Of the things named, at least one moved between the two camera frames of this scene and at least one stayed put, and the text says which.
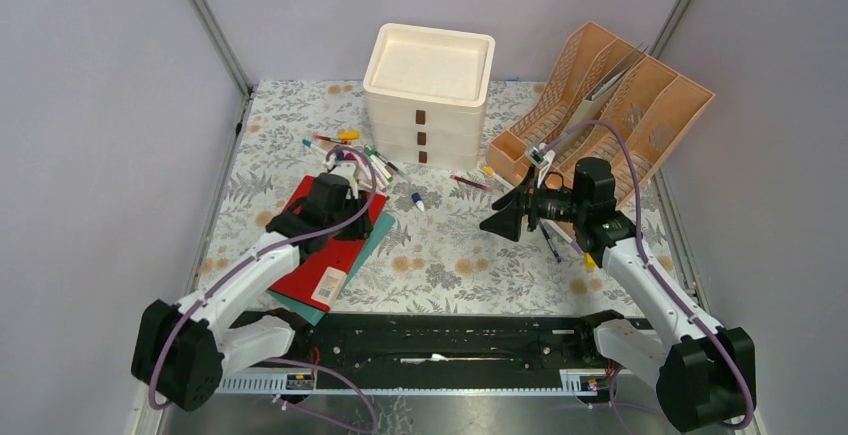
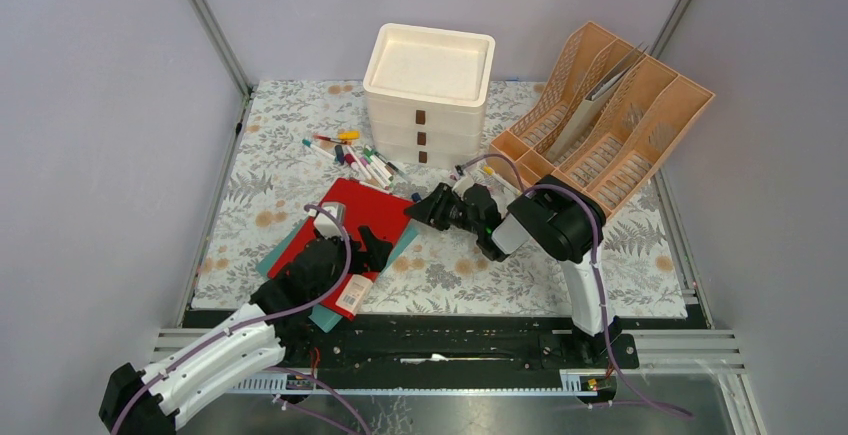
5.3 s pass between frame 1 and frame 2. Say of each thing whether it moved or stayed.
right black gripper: moved
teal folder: moved
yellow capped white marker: stayed
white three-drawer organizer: stayed
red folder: moved
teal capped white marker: stayed
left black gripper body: moved
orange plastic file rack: stayed
